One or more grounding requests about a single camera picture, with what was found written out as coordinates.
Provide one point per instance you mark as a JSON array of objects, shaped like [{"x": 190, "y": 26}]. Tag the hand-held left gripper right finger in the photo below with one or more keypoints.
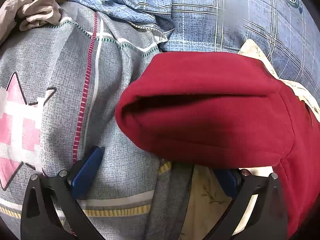
[{"x": 228, "y": 183}]

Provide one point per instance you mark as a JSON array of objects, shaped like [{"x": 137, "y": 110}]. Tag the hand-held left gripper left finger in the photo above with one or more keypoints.
[{"x": 87, "y": 171}]

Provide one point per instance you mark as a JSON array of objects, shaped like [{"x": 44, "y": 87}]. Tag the red garment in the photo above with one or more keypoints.
[{"x": 212, "y": 117}]

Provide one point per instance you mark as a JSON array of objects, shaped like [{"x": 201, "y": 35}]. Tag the cream leaf-print cloth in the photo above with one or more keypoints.
[{"x": 200, "y": 205}]

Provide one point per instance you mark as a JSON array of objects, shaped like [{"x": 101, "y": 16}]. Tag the grey star-print bedsheet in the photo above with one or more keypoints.
[{"x": 62, "y": 80}]

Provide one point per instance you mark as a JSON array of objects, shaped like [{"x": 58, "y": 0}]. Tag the beige crumpled cloth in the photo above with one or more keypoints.
[{"x": 37, "y": 12}]

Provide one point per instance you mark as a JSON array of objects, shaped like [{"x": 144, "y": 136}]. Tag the blue plaid quilt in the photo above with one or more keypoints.
[{"x": 200, "y": 17}]

